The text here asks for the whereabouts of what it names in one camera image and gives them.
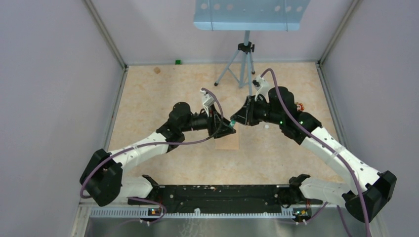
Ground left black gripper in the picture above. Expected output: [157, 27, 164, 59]
[181, 104, 236, 139]

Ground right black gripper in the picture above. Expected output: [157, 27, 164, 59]
[232, 95, 283, 126]

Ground peach envelope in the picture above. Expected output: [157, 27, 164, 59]
[215, 125, 240, 150]

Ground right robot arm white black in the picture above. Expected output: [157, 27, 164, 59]
[231, 86, 397, 223]

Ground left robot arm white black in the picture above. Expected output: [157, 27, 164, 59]
[80, 102, 236, 206]

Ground red toy block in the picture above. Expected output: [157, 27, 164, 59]
[295, 103, 304, 111]

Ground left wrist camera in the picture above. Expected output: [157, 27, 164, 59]
[200, 89, 215, 117]

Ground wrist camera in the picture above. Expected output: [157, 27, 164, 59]
[200, 89, 215, 117]
[252, 75, 271, 101]

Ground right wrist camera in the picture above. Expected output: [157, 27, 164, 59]
[252, 75, 271, 101]

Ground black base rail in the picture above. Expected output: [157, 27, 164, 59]
[146, 185, 323, 214]

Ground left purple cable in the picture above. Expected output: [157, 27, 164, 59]
[79, 87, 225, 226]

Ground purple cable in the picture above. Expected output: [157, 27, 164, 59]
[260, 68, 372, 237]
[79, 87, 225, 226]

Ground white cable duct strip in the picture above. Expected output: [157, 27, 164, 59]
[90, 207, 295, 219]

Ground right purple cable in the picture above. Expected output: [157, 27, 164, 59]
[260, 68, 372, 237]

